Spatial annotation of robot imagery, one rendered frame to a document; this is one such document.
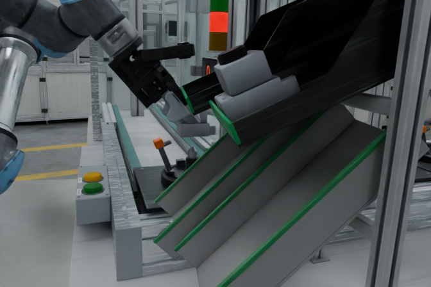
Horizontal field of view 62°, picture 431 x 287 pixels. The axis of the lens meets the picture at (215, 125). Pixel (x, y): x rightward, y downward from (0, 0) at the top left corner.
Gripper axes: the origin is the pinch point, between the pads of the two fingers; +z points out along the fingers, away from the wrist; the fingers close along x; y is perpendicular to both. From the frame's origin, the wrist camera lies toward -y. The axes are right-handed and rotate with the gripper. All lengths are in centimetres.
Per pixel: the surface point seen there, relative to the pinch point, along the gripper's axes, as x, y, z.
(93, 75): -81, 16, -16
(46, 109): -518, 132, 2
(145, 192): 4.5, 18.9, 4.4
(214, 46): -17.5, -16.6, -5.0
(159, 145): 1.0, 10.5, -0.2
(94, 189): 0.5, 26.6, -2.2
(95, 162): -52, 34, 6
